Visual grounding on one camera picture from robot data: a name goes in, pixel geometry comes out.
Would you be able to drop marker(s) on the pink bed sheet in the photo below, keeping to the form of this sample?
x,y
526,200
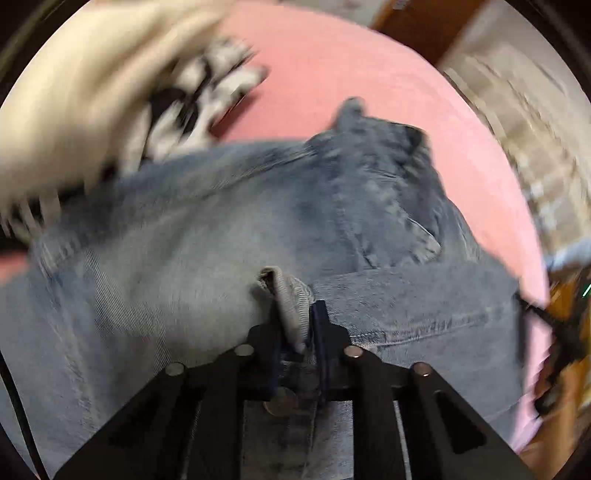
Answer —
x,y
351,60

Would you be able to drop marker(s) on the brown wooden door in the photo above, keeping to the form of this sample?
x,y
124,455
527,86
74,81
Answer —
x,y
425,27

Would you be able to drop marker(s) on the black and white patterned cloth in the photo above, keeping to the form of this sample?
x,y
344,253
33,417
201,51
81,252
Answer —
x,y
217,87

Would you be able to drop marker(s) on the cream lace-covered bed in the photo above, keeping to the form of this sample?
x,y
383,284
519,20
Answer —
x,y
526,106

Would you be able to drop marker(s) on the cream fluffy sweater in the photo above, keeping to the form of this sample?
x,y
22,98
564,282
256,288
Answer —
x,y
78,92

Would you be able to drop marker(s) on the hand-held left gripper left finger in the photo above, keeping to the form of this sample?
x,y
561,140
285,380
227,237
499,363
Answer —
x,y
263,355

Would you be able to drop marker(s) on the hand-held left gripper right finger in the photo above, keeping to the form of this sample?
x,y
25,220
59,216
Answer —
x,y
319,332

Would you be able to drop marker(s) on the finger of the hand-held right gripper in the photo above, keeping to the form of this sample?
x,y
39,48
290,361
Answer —
x,y
540,316

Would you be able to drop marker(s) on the blue denim jeans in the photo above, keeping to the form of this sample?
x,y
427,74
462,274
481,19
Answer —
x,y
184,258

